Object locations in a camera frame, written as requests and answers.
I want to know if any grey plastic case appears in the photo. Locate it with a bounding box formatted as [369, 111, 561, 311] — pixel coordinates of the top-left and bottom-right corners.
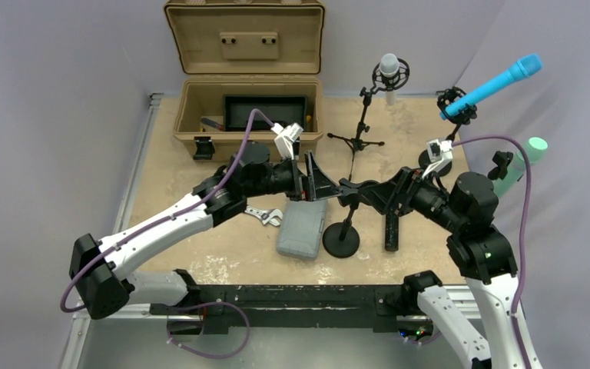
[276, 200, 327, 261]

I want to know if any black tray in toolbox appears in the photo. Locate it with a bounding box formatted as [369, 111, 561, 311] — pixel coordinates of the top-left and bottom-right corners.
[224, 95, 308, 131]

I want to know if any black stand holding green microphone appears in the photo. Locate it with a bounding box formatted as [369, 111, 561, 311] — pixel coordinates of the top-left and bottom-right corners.
[487, 151, 515, 181]

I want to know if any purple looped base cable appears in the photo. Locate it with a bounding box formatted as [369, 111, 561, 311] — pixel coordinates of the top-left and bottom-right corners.
[166, 298, 251, 361]

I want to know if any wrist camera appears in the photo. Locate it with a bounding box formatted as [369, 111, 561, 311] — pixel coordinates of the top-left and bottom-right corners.
[270, 122, 303, 159]
[422, 138, 453, 178]

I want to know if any white microphone grey grille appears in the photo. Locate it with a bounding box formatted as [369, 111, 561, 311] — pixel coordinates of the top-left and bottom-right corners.
[379, 53, 399, 106]

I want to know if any screwdriver in toolbox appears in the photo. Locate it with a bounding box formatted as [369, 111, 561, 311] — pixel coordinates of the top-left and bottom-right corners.
[201, 117, 224, 131]

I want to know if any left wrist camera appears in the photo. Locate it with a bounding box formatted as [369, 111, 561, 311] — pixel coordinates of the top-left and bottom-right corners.
[270, 122, 303, 159]

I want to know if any tan open toolbox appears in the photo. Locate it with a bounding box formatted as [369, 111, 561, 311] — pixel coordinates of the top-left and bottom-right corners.
[164, 1, 326, 162]

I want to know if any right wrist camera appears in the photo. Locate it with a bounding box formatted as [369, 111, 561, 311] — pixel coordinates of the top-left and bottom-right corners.
[422, 138, 453, 178]

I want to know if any mint green microphone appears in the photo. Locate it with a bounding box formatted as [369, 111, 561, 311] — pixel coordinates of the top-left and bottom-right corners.
[492, 137, 549, 198]

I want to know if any black stand holding blue microphone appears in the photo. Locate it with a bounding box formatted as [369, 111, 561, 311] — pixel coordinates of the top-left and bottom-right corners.
[418, 86, 479, 178]

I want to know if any black tripod shock-mount stand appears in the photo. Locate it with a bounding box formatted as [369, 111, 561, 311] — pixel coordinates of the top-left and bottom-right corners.
[326, 54, 410, 180]

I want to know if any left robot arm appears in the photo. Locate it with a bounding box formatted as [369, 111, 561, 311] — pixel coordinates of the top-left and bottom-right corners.
[69, 141, 340, 320]

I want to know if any aluminium table frame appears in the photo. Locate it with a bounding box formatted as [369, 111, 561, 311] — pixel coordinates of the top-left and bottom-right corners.
[58, 92, 499, 369]

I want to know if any black microphone silver grille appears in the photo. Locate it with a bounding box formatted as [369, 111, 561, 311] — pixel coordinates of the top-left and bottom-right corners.
[384, 213, 399, 252]

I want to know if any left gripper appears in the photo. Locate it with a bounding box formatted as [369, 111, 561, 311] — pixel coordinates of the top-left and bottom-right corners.
[244, 151, 342, 202]

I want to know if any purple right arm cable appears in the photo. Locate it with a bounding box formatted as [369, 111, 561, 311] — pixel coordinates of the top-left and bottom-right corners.
[449, 134, 532, 369]

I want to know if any red handled adjustable wrench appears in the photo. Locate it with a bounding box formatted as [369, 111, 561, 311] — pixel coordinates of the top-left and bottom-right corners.
[244, 205, 283, 227]

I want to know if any black round-base clip stand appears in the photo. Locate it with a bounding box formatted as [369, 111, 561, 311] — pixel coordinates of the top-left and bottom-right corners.
[322, 178, 377, 258]

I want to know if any blue microphone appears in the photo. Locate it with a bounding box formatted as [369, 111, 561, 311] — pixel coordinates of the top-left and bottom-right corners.
[439, 54, 543, 124]

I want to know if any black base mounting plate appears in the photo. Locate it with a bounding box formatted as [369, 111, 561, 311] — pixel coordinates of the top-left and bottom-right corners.
[150, 284, 426, 334]

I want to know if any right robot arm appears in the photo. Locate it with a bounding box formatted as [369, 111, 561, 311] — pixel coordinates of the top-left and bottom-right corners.
[358, 167, 542, 368]

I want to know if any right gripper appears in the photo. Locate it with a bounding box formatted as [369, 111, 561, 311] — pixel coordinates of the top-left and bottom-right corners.
[359, 162, 464, 231]

